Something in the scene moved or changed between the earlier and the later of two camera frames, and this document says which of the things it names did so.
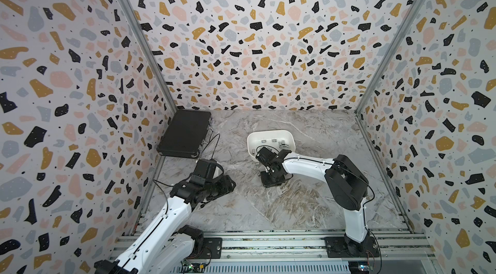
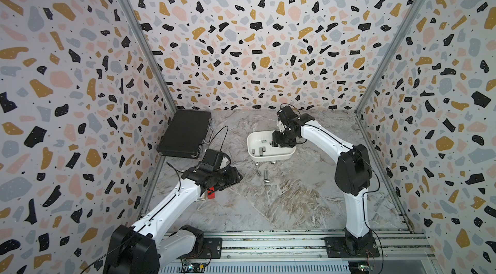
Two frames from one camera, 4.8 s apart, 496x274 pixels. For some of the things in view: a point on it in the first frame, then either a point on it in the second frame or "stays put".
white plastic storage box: (280, 139) stays put
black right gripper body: (268, 180) → (282, 139)
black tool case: (186, 133) stays put
